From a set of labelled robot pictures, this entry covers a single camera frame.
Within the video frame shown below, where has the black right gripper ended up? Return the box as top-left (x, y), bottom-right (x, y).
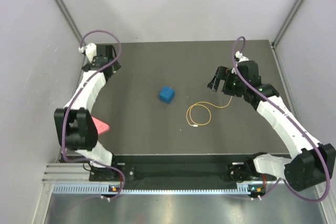
top-left (207, 66), bottom-right (246, 98)

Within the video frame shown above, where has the yellow charger with cable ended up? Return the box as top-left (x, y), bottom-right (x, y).
top-left (185, 97), bottom-right (233, 127)

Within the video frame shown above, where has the blue cube power socket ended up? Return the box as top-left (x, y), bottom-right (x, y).
top-left (159, 86), bottom-right (175, 104)

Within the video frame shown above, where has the pink triangular power strip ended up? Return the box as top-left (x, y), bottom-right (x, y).
top-left (92, 117), bottom-right (110, 135)

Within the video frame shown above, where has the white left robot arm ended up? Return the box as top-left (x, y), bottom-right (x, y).
top-left (54, 43), bottom-right (121, 181)

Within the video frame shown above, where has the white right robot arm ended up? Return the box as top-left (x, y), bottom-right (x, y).
top-left (207, 60), bottom-right (335, 191)

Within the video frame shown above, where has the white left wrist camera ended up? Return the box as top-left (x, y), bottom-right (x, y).
top-left (78, 43), bottom-right (97, 62)

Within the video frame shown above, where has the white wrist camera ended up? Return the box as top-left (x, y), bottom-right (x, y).
top-left (234, 51), bottom-right (249, 65)
top-left (78, 43), bottom-right (97, 62)

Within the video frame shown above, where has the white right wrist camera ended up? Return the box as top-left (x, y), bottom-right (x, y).
top-left (234, 51), bottom-right (249, 65)

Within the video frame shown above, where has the left aluminium frame post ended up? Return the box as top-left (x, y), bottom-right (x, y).
top-left (54, 0), bottom-right (83, 52)

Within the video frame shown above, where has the aluminium frame post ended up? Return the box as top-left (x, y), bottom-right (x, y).
top-left (54, 0), bottom-right (83, 52)
top-left (270, 0), bottom-right (305, 49)

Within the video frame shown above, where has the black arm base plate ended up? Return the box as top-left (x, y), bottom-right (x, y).
top-left (89, 163), bottom-right (276, 184)

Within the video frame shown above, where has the grey slotted cable duct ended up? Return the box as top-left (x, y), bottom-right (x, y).
top-left (52, 184), bottom-right (265, 195)

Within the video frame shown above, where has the right aluminium frame post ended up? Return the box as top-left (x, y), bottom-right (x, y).
top-left (270, 0), bottom-right (305, 49)

